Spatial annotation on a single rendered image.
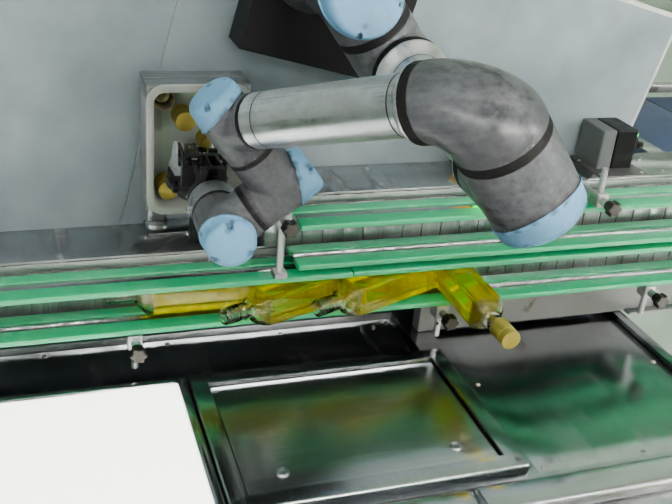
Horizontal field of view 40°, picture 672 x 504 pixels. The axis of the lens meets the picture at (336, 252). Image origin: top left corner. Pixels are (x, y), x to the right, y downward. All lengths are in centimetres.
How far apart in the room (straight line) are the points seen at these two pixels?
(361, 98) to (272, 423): 62
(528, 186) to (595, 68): 91
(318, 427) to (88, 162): 59
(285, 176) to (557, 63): 75
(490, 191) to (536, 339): 88
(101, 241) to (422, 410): 61
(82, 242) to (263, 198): 43
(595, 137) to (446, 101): 93
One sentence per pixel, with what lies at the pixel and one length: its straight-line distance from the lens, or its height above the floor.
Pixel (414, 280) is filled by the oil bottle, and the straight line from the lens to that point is 166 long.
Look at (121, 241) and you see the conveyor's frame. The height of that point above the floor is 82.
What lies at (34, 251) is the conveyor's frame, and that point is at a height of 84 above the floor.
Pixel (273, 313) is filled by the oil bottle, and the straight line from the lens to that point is 155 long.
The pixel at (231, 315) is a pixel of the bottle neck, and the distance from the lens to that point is 152.
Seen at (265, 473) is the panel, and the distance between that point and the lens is 141.
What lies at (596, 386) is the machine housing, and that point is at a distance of 180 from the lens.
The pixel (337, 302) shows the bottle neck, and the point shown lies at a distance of 157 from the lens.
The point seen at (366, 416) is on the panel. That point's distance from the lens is 154.
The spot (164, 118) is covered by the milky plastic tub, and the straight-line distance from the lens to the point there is 161.
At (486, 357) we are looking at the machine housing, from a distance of 181.
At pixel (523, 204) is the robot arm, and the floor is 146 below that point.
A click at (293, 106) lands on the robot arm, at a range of 115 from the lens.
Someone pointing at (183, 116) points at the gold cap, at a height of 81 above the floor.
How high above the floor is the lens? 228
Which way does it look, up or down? 57 degrees down
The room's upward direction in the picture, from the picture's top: 145 degrees clockwise
